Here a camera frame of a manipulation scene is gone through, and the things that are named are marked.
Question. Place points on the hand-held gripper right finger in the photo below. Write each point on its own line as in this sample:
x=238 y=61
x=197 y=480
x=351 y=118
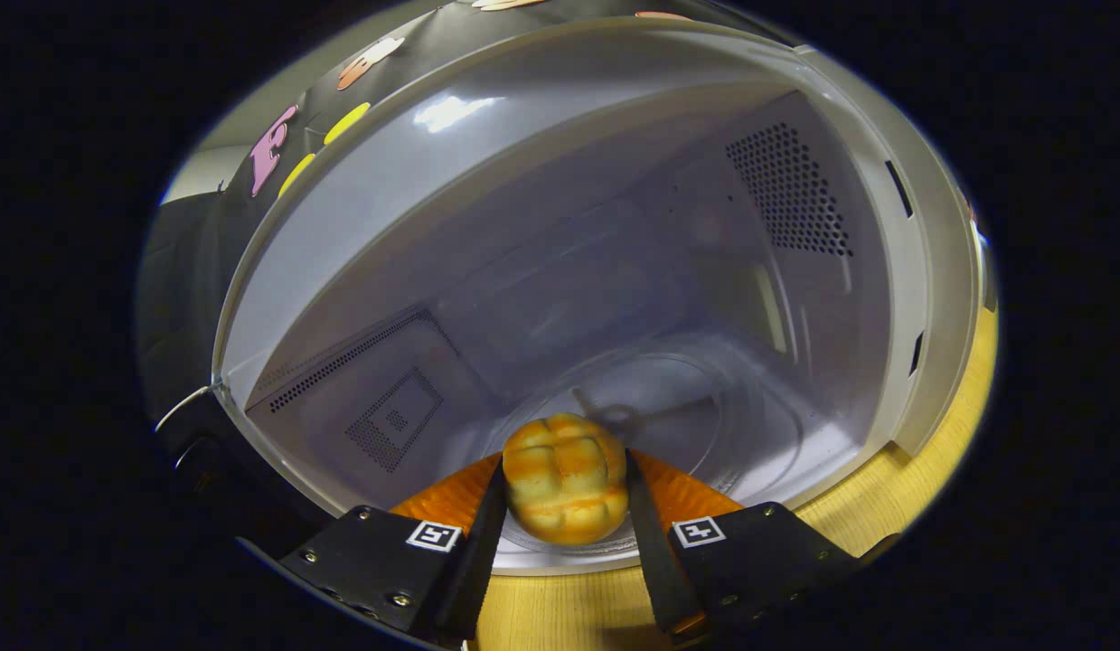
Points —
x=654 y=561

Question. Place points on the golden bread bun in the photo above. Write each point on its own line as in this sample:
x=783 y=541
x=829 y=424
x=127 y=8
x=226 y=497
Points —
x=567 y=479

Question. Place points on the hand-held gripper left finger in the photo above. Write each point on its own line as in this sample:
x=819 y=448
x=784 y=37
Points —
x=474 y=570

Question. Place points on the white microwave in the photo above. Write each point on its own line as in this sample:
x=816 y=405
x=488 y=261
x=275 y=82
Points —
x=569 y=226

